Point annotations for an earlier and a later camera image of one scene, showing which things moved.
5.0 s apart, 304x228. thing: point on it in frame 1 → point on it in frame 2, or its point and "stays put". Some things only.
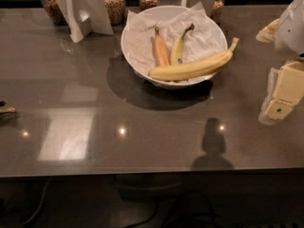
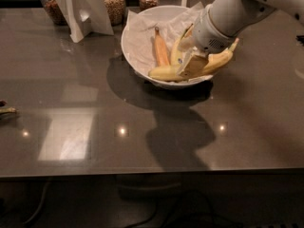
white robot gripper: [292, 28] → [207, 35]
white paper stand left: [85, 9] stays put
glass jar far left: [47, 0] stays put
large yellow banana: [192, 68] stays put
